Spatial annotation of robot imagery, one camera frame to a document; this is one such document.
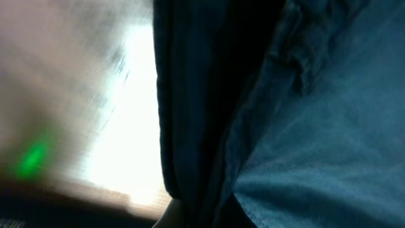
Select dark blue denim shorts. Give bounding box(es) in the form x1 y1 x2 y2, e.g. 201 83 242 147
153 0 404 227

